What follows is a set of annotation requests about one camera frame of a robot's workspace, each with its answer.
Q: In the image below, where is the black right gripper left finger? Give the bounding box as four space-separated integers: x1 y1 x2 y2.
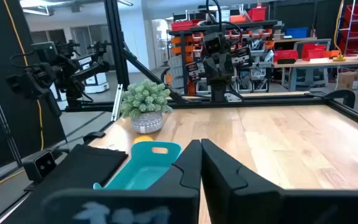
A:
40 139 203 224

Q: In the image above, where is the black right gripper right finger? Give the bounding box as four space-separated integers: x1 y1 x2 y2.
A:
201 138 358 224

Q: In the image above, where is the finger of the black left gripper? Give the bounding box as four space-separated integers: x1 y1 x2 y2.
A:
209 55 219 74
218 55 228 74

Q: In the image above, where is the orange toy fruit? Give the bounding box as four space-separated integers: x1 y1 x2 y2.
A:
133 134 154 144

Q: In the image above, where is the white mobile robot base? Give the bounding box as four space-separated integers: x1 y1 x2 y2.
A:
84 73 110 94

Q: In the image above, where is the black rack with orange bins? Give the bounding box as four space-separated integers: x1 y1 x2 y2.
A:
166 20 279 96

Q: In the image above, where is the teal plastic container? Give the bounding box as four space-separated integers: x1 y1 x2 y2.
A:
93 140 183 190

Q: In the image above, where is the red storage bin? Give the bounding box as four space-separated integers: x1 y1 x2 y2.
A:
273 49 298 63
301 43 328 62
247 6 267 22

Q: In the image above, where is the faux succulent in grey pot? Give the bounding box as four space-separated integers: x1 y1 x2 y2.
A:
119 79 174 134

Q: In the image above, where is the blue storage bin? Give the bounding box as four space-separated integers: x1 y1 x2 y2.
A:
285 27 310 39

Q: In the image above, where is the long work table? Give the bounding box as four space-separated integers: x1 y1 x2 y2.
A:
272 54 358 91

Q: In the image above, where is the black folded cloth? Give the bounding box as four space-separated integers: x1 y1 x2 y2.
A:
3 143 129 224

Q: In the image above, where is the cardboard box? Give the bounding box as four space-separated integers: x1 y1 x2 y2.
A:
337 71 358 90

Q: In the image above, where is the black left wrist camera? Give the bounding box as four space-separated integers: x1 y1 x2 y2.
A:
203 32 227 54

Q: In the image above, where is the yellow cable with yellow base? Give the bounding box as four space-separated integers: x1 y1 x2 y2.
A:
333 0 347 62

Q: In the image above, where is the small black table camera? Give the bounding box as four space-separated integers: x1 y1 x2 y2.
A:
22 150 58 184

